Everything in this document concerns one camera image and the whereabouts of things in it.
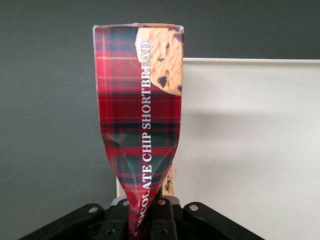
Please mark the beige plastic tray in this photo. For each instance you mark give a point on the beige plastic tray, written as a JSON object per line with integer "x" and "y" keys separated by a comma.
{"x": 250, "y": 130}

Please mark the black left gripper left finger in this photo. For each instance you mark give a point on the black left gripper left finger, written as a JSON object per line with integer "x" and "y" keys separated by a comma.
{"x": 100, "y": 225}

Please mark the red tartan cookie box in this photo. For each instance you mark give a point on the red tartan cookie box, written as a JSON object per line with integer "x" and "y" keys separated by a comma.
{"x": 140, "y": 120}

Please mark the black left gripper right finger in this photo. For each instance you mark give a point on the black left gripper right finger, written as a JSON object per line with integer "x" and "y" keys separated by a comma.
{"x": 190, "y": 225}

